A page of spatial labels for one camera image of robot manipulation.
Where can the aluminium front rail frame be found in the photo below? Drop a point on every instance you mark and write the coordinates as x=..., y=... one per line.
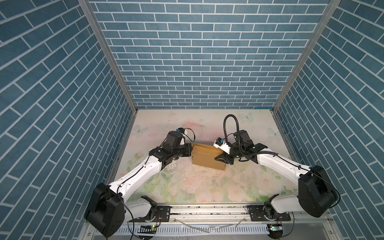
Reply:
x=301, y=227

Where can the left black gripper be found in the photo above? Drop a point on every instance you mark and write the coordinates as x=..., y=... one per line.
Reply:
x=188, y=150

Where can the clear cable tie strip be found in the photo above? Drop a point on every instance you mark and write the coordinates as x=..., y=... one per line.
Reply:
x=210, y=228

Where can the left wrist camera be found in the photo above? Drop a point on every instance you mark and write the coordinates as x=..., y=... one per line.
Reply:
x=182, y=131

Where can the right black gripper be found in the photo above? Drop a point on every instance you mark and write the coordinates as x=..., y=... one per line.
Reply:
x=225, y=158

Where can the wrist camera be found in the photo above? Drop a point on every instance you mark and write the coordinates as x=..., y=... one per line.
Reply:
x=222, y=144
x=182, y=131

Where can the green circuit board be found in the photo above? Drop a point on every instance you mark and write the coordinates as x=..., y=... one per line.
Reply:
x=275, y=228
x=147, y=230

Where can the brown cardboard paper box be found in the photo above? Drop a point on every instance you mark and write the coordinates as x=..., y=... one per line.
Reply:
x=204, y=155

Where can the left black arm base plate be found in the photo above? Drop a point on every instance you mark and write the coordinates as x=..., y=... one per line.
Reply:
x=163, y=212

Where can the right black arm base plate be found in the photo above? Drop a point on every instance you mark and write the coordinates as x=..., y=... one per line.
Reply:
x=260, y=213

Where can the left green circuit board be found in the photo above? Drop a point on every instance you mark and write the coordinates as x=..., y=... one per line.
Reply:
x=147, y=230

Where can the right green circuit board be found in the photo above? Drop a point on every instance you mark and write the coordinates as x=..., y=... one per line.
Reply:
x=275, y=228

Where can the floral table mat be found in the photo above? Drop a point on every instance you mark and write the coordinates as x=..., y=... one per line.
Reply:
x=184, y=182

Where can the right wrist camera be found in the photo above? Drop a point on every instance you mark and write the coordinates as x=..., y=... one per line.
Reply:
x=222, y=144

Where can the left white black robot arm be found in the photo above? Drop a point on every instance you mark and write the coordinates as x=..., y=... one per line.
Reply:
x=109, y=208

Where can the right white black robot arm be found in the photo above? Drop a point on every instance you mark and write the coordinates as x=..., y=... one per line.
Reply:
x=316, y=194

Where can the white slotted cable duct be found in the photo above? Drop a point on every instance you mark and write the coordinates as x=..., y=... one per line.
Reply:
x=179, y=230

